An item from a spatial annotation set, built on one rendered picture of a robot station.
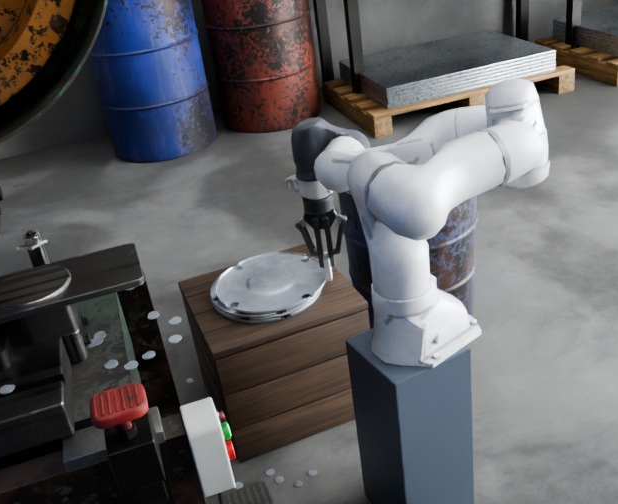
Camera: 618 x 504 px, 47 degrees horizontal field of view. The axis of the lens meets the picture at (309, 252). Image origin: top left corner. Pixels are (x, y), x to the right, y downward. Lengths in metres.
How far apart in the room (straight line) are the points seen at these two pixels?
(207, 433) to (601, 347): 1.41
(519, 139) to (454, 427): 0.59
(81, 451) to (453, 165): 0.75
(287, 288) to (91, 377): 0.74
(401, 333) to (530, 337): 0.92
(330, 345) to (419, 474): 0.42
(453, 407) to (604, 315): 0.96
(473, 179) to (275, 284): 0.72
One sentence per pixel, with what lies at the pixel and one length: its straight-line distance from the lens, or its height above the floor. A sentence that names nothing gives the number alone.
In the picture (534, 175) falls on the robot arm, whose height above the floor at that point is 0.72.
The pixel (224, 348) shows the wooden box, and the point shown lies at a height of 0.35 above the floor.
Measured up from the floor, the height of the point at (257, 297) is 0.38.
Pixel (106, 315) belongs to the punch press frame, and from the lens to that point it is 1.36.
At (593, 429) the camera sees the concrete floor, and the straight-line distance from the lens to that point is 1.96.
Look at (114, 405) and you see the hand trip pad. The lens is 0.95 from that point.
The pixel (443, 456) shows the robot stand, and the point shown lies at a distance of 1.57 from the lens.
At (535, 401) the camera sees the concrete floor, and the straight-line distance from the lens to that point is 2.02.
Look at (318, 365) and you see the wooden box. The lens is 1.81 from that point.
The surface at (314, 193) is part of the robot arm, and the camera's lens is 1.68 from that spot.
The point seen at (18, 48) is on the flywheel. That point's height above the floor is 1.09.
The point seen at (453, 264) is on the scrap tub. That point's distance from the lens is 2.12.
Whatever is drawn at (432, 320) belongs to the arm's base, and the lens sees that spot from 1.38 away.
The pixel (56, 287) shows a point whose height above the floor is 0.78.
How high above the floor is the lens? 1.32
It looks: 29 degrees down
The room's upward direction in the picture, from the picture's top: 8 degrees counter-clockwise
